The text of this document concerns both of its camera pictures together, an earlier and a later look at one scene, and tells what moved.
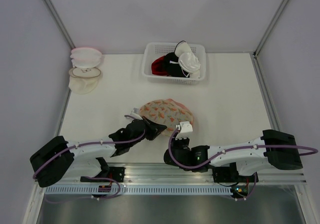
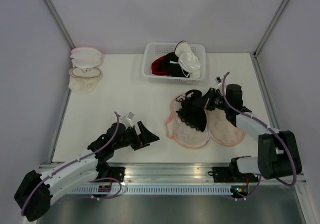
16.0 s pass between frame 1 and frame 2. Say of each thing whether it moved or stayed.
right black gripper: moved
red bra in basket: stayed
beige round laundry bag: stayed
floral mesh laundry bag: moved
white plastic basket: stayed
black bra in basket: stayed
